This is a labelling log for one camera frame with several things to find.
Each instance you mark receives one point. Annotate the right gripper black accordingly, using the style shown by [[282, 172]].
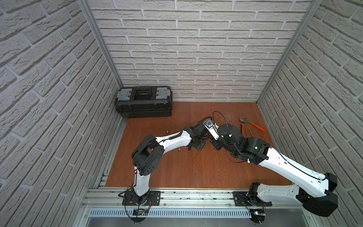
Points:
[[215, 145]]

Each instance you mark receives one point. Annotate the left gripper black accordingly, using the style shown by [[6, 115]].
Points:
[[199, 141]]

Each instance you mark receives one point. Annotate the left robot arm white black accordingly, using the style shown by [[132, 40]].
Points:
[[148, 154]]

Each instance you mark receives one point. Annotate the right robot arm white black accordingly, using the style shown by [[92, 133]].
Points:
[[312, 190]]

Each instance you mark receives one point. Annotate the black plastic toolbox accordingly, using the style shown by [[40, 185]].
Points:
[[144, 102]]

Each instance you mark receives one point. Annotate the orange handled pliers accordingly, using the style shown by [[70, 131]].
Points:
[[245, 120]]

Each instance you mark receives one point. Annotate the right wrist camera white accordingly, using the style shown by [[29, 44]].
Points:
[[211, 128]]

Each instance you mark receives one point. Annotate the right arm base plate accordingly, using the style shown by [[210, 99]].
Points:
[[242, 199]]

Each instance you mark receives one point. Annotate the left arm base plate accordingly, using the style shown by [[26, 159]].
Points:
[[130, 198]]

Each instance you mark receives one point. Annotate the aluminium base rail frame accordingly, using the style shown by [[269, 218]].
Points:
[[107, 206]]

